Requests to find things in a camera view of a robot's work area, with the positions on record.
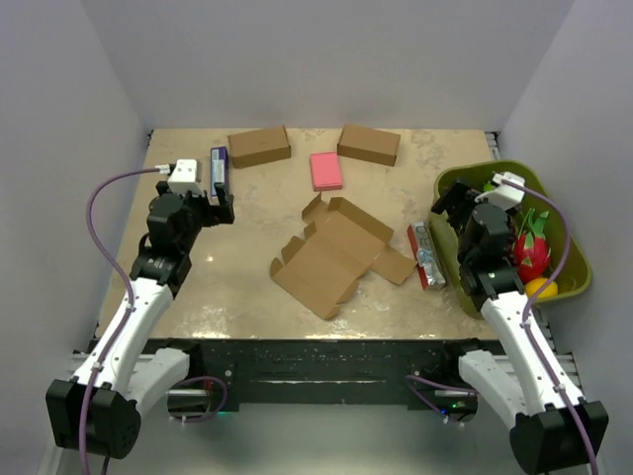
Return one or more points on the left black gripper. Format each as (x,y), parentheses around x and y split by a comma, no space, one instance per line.
(215,214)

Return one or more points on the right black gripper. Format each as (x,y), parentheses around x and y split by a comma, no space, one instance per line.
(463,196)

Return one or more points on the brown cardboard box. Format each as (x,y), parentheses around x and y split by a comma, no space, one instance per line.
(341,242)

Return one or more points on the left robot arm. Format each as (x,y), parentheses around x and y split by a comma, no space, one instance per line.
(99,409)

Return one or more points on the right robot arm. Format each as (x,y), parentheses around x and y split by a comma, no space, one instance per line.
(551,424)

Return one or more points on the purple toothpaste box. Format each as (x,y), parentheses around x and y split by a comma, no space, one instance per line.
(219,169)

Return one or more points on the left folded cardboard box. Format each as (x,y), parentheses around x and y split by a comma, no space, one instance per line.
(258,147)

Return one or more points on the folded cardboard box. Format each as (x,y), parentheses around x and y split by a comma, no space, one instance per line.
(258,147)
(368,144)

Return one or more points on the right folded cardboard box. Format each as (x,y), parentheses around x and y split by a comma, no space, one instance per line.
(368,144)

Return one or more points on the red silver snack packet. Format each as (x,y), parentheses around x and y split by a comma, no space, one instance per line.
(423,249)

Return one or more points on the pink dragon fruit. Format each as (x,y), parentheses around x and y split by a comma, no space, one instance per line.
(531,251)

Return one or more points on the pink sticky note pad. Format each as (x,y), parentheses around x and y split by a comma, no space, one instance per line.
(325,171)

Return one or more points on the orange yellow mango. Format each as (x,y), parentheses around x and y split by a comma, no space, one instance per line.
(540,287)

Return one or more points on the olive green plastic bin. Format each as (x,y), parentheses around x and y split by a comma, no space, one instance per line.
(576,274)

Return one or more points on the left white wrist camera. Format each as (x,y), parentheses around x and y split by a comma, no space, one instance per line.
(184,176)

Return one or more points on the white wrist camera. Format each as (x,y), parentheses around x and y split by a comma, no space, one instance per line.
(184,176)
(504,190)

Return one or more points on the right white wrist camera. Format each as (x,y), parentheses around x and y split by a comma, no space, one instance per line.
(504,190)

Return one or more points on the black base frame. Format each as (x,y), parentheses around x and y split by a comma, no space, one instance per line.
(323,372)

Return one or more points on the aluminium rail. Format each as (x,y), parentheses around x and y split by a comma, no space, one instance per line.
(168,363)

